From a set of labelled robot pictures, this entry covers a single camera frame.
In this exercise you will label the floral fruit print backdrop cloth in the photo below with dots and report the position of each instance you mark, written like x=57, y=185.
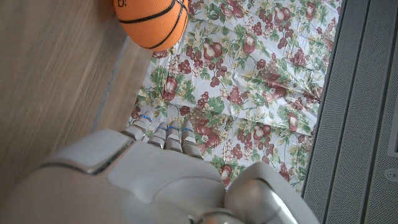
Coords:
x=248, y=87

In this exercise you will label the small orange basketball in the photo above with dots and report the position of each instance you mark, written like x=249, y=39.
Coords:
x=152, y=21

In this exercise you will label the long grey tape strip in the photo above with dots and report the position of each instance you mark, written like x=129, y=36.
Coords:
x=110, y=84

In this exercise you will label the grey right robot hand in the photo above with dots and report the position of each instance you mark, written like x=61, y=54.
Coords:
x=140, y=186

